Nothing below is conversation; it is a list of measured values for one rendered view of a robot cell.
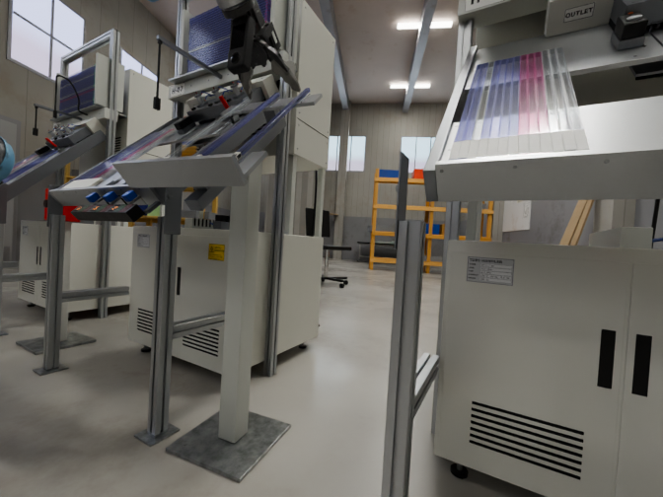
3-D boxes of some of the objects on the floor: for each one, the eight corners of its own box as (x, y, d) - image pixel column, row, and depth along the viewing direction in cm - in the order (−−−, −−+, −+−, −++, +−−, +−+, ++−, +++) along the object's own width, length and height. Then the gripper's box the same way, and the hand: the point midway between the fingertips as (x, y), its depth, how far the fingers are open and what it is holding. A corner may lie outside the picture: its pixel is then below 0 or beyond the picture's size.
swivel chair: (352, 284, 448) (357, 211, 446) (341, 290, 383) (346, 205, 381) (310, 279, 467) (314, 210, 465) (291, 285, 402) (296, 204, 400)
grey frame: (154, 440, 87) (188, -244, 83) (42, 370, 125) (62, -103, 121) (277, 373, 135) (302, -62, 131) (170, 337, 173) (186, -2, 169)
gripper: (285, -19, 63) (316, 76, 79) (210, 3, 70) (252, 86, 86) (270, -1, 59) (306, 96, 75) (193, 21, 66) (240, 105, 82)
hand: (273, 98), depth 79 cm, fingers open, 14 cm apart
